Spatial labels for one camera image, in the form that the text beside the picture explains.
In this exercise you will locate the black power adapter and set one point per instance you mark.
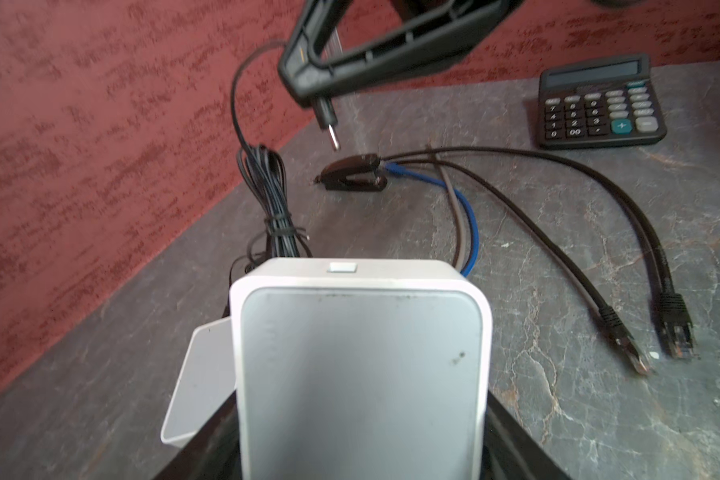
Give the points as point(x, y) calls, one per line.
point(263, 171)

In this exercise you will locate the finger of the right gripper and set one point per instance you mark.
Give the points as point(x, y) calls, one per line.
point(428, 43)

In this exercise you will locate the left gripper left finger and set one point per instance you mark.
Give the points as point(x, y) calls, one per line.
point(214, 452)

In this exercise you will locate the black calculator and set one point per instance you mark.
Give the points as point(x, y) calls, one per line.
point(607, 102)

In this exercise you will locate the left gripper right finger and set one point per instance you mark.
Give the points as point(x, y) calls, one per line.
point(509, 452)

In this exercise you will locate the black stapler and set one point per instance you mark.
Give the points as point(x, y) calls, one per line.
point(357, 173)

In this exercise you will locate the white switch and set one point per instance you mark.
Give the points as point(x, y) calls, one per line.
point(360, 369)
point(205, 381)

